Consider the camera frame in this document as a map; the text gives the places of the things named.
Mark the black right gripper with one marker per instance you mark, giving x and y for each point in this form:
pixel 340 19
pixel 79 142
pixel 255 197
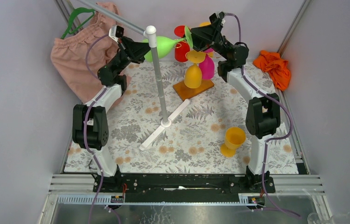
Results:
pixel 206 36

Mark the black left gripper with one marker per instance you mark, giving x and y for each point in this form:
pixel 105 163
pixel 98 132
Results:
pixel 130 46

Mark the green wine glass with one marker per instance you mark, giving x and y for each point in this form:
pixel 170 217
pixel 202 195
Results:
pixel 164 44

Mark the pink wine glass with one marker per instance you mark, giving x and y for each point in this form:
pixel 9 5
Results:
pixel 207 66

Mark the yellow wine glass front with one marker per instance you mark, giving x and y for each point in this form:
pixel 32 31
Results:
pixel 193 74

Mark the yellow wine glass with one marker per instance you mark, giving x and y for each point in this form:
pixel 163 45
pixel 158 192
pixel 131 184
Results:
pixel 234 138
pixel 206 23
pixel 193 74

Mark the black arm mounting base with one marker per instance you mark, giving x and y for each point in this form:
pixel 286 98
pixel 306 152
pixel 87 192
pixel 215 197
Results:
pixel 178 185

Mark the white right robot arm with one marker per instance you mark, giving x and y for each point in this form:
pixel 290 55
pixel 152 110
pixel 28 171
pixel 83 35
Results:
pixel 263 111

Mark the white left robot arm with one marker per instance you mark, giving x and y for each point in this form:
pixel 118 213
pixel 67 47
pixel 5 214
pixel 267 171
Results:
pixel 90 127

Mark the red wine glass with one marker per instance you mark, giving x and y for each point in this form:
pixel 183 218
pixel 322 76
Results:
pixel 181 48

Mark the wooden rack base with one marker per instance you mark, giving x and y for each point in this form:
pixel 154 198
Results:
pixel 185 92

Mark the white clothes stand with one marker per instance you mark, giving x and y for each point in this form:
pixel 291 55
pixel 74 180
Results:
pixel 167 119

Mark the orange crumpled cloth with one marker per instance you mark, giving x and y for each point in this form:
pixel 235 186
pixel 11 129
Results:
pixel 276 67

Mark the pink cloth garment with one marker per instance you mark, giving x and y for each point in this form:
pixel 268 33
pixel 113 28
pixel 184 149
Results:
pixel 79 57

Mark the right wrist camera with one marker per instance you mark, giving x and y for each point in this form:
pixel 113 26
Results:
pixel 217 16

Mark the aluminium front frame rail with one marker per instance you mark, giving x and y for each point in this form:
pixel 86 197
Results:
pixel 71 200

